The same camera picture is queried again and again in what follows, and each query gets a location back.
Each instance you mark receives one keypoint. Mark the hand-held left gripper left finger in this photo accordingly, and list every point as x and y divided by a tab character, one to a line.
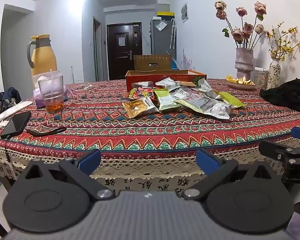
90	160

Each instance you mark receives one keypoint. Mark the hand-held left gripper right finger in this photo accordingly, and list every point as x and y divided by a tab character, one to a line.
207	158

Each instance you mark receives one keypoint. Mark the pile of snack packets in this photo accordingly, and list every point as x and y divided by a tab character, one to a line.
165	98

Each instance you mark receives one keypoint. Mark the orange cardboard box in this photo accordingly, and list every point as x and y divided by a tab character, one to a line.
165	75

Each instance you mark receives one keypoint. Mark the black cloth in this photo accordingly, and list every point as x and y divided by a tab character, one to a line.
287	93

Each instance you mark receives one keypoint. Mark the beige calligraphy tablecloth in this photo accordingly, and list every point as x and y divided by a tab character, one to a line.
145	183

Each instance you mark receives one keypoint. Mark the floral patterned vase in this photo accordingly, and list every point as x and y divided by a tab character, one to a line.
273	73

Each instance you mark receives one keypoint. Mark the clear plastic wrapper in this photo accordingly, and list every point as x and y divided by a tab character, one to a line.
81	87

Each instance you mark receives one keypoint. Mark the bowl of orange peels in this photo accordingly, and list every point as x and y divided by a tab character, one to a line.
240	83

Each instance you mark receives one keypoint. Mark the purple tissue pack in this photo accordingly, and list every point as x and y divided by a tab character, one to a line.
37	98

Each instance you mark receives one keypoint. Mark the black phone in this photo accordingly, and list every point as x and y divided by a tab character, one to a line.
15	125

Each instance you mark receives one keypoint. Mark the pink textured vase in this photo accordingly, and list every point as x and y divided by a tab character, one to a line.
243	63

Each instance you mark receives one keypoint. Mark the yellow flower branches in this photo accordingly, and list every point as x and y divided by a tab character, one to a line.
282	45

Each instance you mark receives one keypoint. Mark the white paper towel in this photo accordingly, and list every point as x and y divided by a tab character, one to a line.
12	110

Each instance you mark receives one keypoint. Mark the blue plastic board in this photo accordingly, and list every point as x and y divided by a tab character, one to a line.
175	66

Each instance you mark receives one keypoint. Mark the dark bag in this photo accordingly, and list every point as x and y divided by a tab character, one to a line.
10	96

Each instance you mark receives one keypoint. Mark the brown cardboard box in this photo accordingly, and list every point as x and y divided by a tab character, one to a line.
152	61

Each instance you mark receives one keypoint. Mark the dark entrance door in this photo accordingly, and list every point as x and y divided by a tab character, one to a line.
122	52

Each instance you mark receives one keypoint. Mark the yellow thermos jug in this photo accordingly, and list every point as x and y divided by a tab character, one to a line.
43	57

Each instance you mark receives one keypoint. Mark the dried pink roses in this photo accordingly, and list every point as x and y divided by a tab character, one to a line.
241	33

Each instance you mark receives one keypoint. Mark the grey refrigerator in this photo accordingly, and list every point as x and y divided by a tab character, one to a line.
162	40

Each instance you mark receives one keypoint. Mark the folded umbrella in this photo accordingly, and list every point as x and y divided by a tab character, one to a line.
173	33

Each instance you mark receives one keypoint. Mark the plastic bag on refrigerator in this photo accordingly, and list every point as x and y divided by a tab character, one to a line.
161	26

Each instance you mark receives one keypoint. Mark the yellow box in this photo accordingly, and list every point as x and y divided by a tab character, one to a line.
165	14

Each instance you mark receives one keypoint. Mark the purple wall decal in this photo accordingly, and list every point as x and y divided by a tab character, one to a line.
186	61

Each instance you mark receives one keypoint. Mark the wall picture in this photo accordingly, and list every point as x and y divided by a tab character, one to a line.
185	12

